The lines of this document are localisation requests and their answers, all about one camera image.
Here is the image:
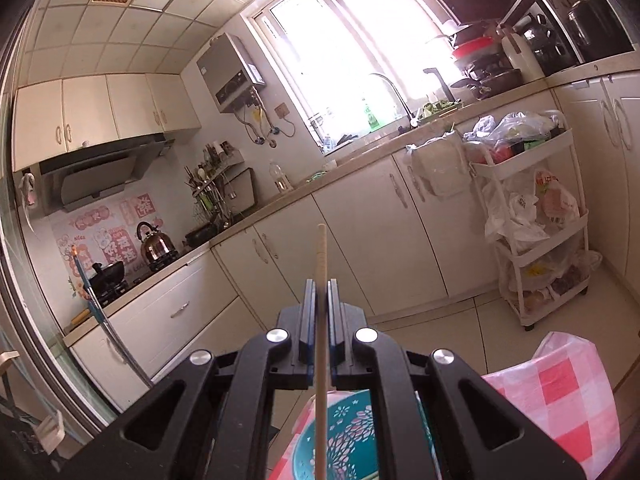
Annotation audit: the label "utensil drying rack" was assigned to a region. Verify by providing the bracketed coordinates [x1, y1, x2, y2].
[186, 141, 257, 232]

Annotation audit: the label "black wok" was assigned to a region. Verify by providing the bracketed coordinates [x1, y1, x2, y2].
[89, 261, 125, 296]

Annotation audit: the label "white lower cabinets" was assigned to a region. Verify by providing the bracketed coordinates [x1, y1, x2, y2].
[64, 71, 640, 411]

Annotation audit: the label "wooden chopstick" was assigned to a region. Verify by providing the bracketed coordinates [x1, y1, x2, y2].
[314, 223, 328, 479]

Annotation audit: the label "white cabinets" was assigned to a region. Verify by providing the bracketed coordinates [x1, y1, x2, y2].
[12, 74, 201, 170]
[64, 71, 640, 411]

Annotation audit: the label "stacked pots and pans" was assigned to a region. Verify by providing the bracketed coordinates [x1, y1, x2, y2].
[447, 23, 524, 100]

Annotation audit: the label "black microwave shelf unit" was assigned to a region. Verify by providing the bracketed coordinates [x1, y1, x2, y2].
[436, 0, 639, 75]

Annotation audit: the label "teal perforated utensil basket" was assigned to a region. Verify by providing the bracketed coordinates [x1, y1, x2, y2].
[292, 389, 432, 480]

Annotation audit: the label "black range hood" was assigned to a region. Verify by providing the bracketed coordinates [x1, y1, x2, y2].
[37, 133, 174, 214]

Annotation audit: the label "white upper cabinets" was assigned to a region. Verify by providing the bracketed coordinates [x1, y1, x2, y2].
[12, 74, 201, 170]

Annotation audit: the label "white hanging trash bin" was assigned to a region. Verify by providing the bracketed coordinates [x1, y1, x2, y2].
[406, 131, 471, 198]

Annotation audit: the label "steel kettle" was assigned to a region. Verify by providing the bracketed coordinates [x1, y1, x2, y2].
[136, 221, 178, 266]

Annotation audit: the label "chrome kitchen faucet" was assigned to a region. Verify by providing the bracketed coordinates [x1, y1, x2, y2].
[371, 72, 418, 128]

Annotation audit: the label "red checkered plastic tablecloth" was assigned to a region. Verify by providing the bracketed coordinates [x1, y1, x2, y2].
[267, 330, 623, 480]

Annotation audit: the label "white thermos jug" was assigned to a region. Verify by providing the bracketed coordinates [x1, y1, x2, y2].
[501, 28, 544, 82]

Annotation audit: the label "grey wall water heater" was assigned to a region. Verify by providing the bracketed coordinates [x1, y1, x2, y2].
[196, 32, 266, 113]

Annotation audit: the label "clear plastic bottle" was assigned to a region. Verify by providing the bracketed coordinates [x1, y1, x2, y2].
[269, 160, 294, 194]

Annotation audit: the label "white rolling storage cart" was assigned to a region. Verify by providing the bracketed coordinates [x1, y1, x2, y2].
[462, 110, 600, 330]

